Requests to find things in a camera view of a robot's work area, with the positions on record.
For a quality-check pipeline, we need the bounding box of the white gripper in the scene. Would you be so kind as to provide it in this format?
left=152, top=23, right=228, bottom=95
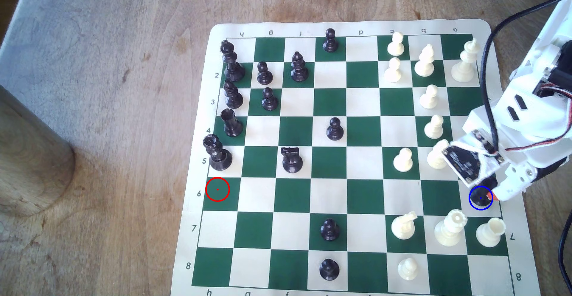
left=462, top=74, right=572, bottom=203

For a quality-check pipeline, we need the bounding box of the green and cream chess mat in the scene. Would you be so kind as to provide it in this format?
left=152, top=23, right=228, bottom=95
left=170, top=19, right=543, bottom=296

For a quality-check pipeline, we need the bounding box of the white rook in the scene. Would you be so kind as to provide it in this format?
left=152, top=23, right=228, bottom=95
left=475, top=217, right=507, bottom=248

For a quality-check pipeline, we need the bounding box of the white queen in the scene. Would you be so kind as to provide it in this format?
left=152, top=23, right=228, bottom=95
left=434, top=209, right=468, bottom=248

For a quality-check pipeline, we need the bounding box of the white bishop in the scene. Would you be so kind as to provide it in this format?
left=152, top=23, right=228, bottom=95
left=414, top=43, right=436, bottom=78
left=426, top=139, right=450, bottom=170

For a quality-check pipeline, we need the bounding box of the white pawn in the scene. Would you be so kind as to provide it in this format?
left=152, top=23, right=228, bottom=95
left=393, top=147, right=414, bottom=173
left=419, top=84, right=440, bottom=110
left=383, top=57, right=403, bottom=84
left=397, top=258, right=419, bottom=282
left=423, top=114, right=445, bottom=140
left=386, top=31, right=406, bottom=57

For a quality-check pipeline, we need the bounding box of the white knight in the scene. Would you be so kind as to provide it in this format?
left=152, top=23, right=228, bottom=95
left=391, top=211, right=419, bottom=241

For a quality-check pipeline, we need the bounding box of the white king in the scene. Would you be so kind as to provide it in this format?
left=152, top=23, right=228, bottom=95
left=451, top=38, right=481, bottom=84

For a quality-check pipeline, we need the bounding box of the black pawn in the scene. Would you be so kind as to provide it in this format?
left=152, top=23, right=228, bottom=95
left=261, top=87, right=279, bottom=111
left=319, top=258, right=341, bottom=282
left=322, top=28, right=339, bottom=53
left=326, top=117, right=345, bottom=142
left=320, top=218, right=341, bottom=242
left=257, top=61, right=274, bottom=86

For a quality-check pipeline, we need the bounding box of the black knight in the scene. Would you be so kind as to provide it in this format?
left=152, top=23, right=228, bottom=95
left=281, top=146, right=304, bottom=174

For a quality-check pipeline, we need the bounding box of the black bishop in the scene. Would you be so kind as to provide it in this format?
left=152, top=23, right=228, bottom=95
left=222, top=81, right=245, bottom=109
left=290, top=51, right=310, bottom=83

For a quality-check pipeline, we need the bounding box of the black queen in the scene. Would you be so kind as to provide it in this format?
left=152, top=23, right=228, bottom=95
left=202, top=134, right=233, bottom=172

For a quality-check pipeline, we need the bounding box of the black king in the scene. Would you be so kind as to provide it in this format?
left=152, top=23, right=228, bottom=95
left=220, top=40, right=246, bottom=82

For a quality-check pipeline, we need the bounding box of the black circuit board camera module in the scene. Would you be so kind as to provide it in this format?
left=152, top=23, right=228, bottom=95
left=441, top=128, right=506, bottom=187

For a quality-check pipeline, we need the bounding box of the round wooden post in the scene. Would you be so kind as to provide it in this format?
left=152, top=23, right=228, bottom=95
left=0, top=83, right=76, bottom=219

